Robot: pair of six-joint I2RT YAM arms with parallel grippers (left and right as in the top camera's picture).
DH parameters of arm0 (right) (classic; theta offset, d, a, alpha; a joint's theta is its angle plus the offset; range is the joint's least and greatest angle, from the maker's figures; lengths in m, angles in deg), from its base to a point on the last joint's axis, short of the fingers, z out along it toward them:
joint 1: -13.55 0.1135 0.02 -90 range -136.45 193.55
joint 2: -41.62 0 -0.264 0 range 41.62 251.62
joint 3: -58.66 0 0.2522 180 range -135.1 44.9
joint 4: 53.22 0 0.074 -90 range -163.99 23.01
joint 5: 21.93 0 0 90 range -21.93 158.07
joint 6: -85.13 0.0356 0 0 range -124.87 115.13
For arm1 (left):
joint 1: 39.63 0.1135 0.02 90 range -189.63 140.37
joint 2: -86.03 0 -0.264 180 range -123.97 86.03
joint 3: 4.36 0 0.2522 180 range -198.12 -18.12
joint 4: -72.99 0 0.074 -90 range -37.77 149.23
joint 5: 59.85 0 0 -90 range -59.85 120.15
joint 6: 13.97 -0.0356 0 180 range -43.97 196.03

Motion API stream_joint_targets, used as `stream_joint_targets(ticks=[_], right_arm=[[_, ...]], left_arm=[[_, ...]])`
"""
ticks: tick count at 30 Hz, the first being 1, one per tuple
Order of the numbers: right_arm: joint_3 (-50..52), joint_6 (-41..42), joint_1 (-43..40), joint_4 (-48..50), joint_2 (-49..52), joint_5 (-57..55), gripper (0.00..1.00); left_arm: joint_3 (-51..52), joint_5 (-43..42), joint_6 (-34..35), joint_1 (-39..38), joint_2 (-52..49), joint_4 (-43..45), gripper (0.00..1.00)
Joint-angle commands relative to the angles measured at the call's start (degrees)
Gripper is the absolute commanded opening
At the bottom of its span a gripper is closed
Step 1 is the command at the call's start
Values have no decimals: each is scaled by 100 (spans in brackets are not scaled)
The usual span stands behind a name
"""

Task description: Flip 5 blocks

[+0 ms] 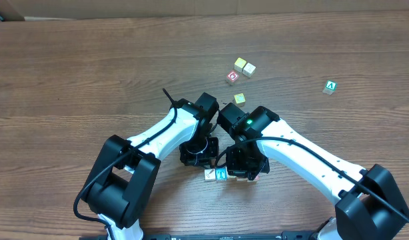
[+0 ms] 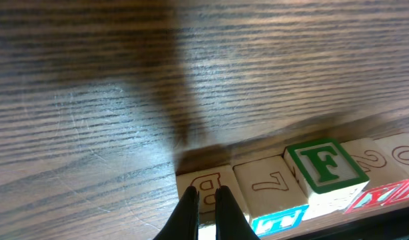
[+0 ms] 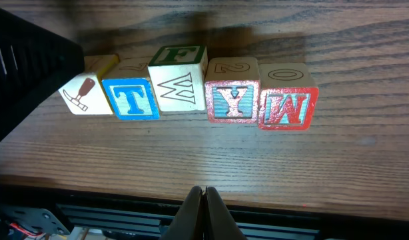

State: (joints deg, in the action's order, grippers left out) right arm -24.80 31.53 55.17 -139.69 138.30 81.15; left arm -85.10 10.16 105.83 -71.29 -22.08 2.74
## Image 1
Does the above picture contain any red drawing wooden block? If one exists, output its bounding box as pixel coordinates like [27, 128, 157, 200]
[236, 177, 248, 182]

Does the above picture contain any wooden block B and brush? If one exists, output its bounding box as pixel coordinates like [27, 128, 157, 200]
[204, 169, 216, 181]

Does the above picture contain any yellow K wooden block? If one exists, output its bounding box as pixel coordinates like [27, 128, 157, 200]
[227, 175, 237, 181]

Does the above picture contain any red M wooden block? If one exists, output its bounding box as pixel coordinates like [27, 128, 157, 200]
[247, 176, 260, 184]

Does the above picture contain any blue T wooden block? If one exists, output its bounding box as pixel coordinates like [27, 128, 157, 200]
[215, 167, 228, 181]

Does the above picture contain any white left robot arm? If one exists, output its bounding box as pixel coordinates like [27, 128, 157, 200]
[73, 93, 219, 239]

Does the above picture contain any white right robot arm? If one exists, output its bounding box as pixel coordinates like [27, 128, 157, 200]
[217, 103, 409, 240]

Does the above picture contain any yellow L wooden block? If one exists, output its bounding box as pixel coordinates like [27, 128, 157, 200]
[233, 93, 246, 107]

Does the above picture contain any red O wooden block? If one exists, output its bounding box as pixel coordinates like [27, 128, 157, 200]
[226, 70, 240, 85]

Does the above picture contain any plain wooden block yellow side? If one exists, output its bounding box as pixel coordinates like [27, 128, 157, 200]
[242, 63, 256, 78]

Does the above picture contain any yellow top wooden block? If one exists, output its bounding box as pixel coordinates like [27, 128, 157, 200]
[234, 57, 247, 73]

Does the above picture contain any green A wooden block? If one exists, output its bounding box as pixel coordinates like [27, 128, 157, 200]
[322, 80, 338, 95]

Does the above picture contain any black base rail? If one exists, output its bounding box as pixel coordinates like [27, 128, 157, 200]
[78, 230, 325, 240]

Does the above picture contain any cardboard wall panel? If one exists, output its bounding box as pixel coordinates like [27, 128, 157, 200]
[0, 0, 409, 21]

